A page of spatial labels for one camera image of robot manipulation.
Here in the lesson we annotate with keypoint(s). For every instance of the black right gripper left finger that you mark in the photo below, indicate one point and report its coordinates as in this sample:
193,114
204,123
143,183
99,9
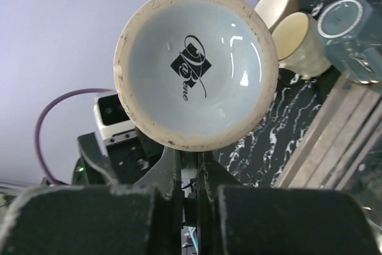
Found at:
142,218

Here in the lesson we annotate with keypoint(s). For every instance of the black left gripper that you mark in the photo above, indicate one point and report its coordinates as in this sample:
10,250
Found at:
122,155

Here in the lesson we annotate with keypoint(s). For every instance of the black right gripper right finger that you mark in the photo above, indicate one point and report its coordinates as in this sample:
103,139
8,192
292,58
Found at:
238,219

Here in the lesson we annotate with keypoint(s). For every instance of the light grey-blue mug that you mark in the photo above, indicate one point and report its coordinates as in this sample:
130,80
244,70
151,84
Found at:
195,75

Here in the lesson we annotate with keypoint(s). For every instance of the cream mug black handle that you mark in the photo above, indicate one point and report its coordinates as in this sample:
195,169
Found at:
298,46

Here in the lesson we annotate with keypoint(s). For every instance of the slate blue faceted mug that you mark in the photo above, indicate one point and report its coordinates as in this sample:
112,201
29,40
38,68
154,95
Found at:
350,32

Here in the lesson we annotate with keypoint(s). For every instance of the metal tray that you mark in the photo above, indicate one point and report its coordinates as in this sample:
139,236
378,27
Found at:
346,128

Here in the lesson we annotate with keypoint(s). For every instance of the cream tan bowl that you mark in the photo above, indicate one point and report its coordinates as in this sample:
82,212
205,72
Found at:
272,12

